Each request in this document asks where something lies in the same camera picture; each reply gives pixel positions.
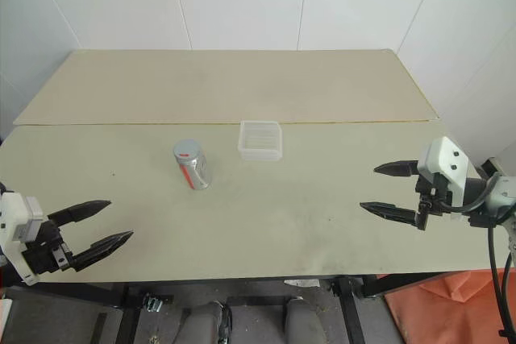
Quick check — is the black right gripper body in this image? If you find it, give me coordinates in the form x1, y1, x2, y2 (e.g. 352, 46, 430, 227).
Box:
414, 172, 453, 217

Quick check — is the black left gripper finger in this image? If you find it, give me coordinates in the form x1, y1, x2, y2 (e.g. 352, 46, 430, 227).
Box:
48, 199, 112, 226
71, 230, 135, 273

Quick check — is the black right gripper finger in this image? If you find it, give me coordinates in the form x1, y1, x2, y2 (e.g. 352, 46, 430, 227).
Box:
359, 201, 428, 232
373, 160, 421, 179

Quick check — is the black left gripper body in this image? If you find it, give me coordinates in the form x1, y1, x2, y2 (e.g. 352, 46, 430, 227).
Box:
22, 218, 77, 276

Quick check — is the clear square plastic container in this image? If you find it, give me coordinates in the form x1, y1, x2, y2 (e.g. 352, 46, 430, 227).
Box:
237, 119, 283, 162

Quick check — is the metal caster wheel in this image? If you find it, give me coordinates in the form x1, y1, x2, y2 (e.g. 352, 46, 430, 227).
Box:
143, 292, 165, 313

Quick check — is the orange cloth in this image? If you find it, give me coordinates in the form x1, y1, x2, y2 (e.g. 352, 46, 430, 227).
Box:
377, 267, 516, 344

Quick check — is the silver soda can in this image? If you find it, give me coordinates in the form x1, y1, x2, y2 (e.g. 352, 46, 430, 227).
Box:
175, 151, 213, 191

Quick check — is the dark grey rounded shape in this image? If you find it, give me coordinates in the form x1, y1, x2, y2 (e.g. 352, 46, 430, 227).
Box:
188, 299, 227, 344
283, 296, 324, 344

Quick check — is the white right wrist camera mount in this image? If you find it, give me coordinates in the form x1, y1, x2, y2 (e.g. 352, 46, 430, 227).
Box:
416, 135, 471, 209

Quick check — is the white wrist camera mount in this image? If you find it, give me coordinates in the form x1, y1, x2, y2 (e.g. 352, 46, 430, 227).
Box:
0, 193, 44, 285
416, 135, 471, 209

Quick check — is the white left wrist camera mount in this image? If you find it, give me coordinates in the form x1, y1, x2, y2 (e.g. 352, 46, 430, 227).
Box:
0, 193, 44, 285

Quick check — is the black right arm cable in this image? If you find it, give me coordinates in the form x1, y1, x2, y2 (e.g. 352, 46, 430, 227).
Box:
439, 174, 516, 344

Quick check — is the black metal table frame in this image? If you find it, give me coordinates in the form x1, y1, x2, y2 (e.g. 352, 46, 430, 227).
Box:
0, 267, 507, 344

